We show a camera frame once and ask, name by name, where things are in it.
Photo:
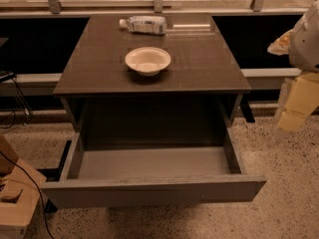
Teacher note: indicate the cardboard box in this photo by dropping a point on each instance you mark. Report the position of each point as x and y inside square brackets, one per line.
[19, 194]

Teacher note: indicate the dark brown cabinet table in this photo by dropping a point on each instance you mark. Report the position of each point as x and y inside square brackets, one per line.
[192, 101]

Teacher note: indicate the grey top drawer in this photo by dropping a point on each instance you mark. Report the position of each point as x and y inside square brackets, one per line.
[117, 175]

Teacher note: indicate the black device on left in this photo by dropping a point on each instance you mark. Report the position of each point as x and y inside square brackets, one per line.
[6, 75]

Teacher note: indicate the clear plastic water bottle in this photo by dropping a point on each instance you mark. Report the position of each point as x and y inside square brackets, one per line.
[155, 25]

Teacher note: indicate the white paper bowl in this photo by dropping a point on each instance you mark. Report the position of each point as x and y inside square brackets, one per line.
[148, 61]

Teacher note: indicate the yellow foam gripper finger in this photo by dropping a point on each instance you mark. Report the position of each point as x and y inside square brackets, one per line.
[298, 99]

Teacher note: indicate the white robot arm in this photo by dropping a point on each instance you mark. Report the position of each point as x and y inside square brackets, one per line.
[301, 44]

